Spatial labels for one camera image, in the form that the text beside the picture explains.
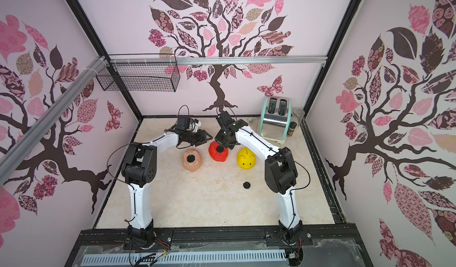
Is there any yellow piggy bank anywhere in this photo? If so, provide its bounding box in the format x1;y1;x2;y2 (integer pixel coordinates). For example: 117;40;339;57
237;148;256;170

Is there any back aluminium rail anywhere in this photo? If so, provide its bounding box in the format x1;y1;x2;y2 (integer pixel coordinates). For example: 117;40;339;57
110;55;328;66

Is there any white slotted cable duct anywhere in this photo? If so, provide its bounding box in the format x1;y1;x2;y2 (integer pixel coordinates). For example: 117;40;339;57
79;250;288;267

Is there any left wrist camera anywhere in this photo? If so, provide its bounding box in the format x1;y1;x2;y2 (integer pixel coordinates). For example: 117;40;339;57
175;116;201;132

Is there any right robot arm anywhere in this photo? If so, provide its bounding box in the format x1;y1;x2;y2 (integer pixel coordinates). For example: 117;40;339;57
215;112;302;244

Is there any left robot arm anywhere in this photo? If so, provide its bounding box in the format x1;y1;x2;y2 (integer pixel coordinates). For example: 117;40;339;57
121;127;213;246

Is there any glass jar behind toaster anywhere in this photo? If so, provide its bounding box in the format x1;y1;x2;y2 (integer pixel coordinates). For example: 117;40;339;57
287;108;305;137

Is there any black base frame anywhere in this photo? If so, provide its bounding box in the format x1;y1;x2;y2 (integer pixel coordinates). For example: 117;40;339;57
66;224;372;267

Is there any peach piggy bank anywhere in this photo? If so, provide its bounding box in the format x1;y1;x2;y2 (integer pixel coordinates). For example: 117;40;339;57
182;149;202;173

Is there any aluminium rail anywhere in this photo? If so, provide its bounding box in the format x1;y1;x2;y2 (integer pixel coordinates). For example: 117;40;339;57
110;55;328;66
1;56;106;185

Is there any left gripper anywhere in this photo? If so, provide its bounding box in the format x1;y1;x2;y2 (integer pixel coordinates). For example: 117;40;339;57
186;129;214;146

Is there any mint chrome toaster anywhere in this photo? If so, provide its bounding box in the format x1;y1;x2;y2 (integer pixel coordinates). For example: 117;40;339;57
258;97;292;145

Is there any black wire basket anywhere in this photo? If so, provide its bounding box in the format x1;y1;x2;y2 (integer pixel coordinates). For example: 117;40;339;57
97;53;181;92

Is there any left aluminium rail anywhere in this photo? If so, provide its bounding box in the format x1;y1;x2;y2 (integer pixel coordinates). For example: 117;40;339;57
1;56;106;185

